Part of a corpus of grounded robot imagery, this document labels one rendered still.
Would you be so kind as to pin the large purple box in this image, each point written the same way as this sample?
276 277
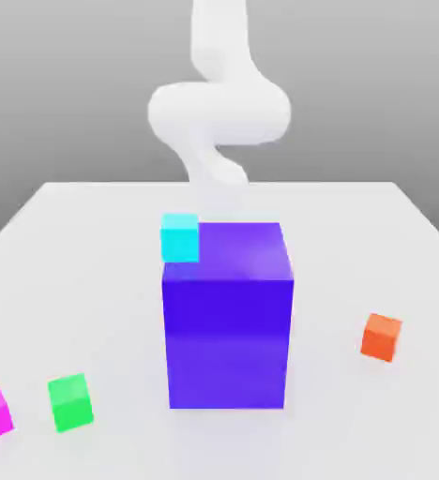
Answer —
227 330

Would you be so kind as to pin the small orange cube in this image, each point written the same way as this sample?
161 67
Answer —
381 337

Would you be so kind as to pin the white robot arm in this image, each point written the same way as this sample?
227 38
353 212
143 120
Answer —
219 112

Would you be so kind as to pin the small green cube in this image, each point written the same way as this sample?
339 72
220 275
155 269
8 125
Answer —
70 405

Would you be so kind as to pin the small cyan cube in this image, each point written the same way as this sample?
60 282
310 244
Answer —
179 240

